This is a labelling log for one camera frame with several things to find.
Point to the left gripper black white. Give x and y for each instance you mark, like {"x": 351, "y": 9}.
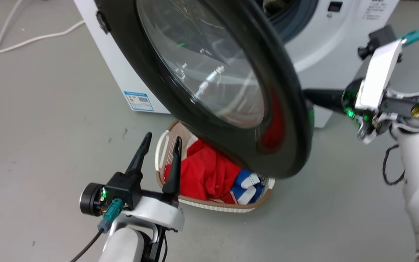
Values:
{"x": 124, "y": 189}

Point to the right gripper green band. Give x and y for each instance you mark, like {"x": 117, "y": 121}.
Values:
{"x": 371, "y": 91}

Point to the black round glass washer door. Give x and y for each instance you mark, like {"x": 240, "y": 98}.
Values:
{"x": 151, "y": 69}

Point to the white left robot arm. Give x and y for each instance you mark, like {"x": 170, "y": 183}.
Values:
{"x": 124, "y": 245}

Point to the white front-load washing machine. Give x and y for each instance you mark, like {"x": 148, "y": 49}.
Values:
{"x": 340, "y": 32}

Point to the white woven laundry basket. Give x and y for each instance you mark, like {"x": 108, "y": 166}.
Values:
{"x": 162, "y": 145}

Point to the red garment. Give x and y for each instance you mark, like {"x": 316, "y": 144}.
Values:
{"x": 206, "y": 171}

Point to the blue energy label sticker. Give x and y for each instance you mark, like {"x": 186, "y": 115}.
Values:
{"x": 139, "y": 101}

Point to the blue and white garment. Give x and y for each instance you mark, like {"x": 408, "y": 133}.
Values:
{"x": 246, "y": 187}

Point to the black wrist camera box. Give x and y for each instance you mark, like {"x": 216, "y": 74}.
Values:
{"x": 378, "y": 38}

